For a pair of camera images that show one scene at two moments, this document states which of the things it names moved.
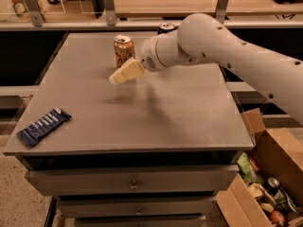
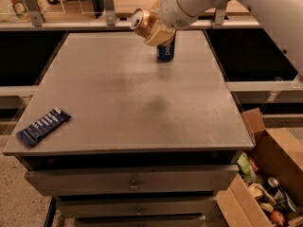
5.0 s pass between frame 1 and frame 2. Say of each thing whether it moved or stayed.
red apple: stayed
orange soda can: moved
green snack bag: stayed
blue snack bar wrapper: stayed
